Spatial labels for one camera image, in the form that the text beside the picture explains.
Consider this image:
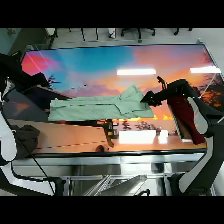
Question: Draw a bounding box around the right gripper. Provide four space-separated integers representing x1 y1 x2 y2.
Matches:
140 89 166 108

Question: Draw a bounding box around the black cable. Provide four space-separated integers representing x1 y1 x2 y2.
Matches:
134 187 151 197
7 131 58 188

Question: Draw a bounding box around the pale green shirt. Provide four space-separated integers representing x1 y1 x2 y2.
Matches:
47 83 156 122

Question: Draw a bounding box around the black office chair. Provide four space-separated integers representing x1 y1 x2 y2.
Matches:
120 27 157 40

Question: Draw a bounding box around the red garment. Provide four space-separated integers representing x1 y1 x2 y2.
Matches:
167 94 207 146

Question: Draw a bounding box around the silver frame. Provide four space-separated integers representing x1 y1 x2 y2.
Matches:
0 152 224 197

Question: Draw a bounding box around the dark brown garment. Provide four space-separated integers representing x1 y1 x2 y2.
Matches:
11 124 42 160

